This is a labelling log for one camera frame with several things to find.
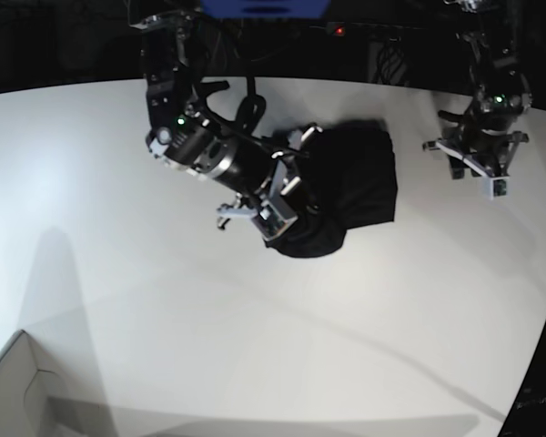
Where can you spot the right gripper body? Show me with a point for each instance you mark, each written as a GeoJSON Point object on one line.
{"type": "Point", "coordinates": [257, 175]}

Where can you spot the blue plastic bin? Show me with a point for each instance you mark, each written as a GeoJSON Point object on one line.
{"type": "Point", "coordinates": [308, 9]}

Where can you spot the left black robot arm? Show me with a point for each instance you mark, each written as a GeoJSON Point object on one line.
{"type": "Point", "coordinates": [501, 92]}

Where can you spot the black t-shirt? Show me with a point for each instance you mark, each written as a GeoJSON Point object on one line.
{"type": "Point", "coordinates": [350, 182]}

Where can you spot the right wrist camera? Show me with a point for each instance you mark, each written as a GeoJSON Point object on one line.
{"type": "Point", "coordinates": [272, 220]}

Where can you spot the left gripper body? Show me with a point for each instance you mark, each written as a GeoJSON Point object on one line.
{"type": "Point", "coordinates": [487, 151]}

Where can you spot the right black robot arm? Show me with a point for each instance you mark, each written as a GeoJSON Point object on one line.
{"type": "Point", "coordinates": [183, 127]}

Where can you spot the white cardboard box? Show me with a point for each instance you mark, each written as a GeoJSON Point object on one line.
{"type": "Point", "coordinates": [36, 401]}

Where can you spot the black power strip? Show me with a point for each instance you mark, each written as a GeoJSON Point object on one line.
{"type": "Point", "coordinates": [370, 30]}

